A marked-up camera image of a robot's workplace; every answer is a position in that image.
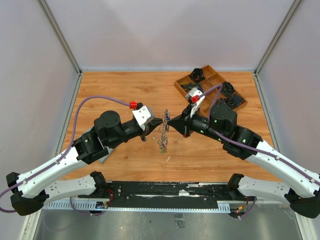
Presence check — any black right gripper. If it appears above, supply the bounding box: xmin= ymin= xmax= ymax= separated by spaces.
xmin=167 ymin=103 xmax=226 ymax=142

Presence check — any large metal keyring disc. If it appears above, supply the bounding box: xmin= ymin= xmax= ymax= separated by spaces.
xmin=157 ymin=108 xmax=170 ymax=154

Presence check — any silver key with black tag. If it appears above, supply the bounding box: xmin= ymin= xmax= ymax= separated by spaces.
xmin=164 ymin=111 xmax=171 ymax=132

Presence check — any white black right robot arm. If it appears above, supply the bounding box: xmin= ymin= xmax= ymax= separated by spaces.
xmin=168 ymin=103 xmax=320 ymax=219

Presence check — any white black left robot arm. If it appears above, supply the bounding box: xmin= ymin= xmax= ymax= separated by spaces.
xmin=6 ymin=106 xmax=163 ymax=216

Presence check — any blue patterned folded cloth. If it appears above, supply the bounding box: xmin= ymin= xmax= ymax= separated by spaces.
xmin=180 ymin=83 xmax=204 ymax=93

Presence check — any wooden compartment tray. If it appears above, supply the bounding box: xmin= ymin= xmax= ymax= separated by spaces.
xmin=174 ymin=65 xmax=248 ymax=111

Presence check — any dark patterned folded cloth top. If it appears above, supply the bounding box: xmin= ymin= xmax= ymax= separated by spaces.
xmin=188 ymin=68 xmax=205 ymax=83

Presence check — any dark folded cloth pair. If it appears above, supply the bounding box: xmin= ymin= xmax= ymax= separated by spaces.
xmin=216 ymin=93 xmax=246 ymax=110

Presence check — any dark green folded cloth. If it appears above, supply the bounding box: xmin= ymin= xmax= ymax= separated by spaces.
xmin=221 ymin=81 xmax=235 ymax=97

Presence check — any grey felt cloth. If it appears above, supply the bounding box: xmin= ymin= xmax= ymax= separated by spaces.
xmin=97 ymin=146 xmax=115 ymax=164

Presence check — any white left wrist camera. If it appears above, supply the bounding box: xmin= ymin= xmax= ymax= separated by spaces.
xmin=132 ymin=102 xmax=155 ymax=131

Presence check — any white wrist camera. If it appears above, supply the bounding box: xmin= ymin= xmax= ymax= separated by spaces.
xmin=185 ymin=87 xmax=205 ymax=118
xmin=132 ymin=102 xmax=155 ymax=131

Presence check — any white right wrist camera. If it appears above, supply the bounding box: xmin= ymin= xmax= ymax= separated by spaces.
xmin=185 ymin=87 xmax=205 ymax=118

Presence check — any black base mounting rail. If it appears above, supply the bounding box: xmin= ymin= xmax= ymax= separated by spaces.
xmin=78 ymin=181 xmax=247 ymax=210

